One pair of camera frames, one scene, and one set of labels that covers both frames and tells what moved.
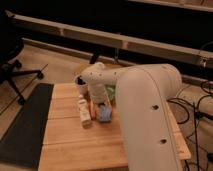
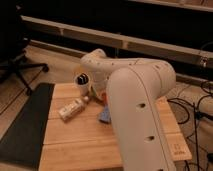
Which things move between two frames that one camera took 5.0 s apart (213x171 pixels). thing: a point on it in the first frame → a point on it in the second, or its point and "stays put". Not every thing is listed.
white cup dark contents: [82, 86] stays put
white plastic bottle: [85, 117] → [72, 108]
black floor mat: [21, 143] stays put
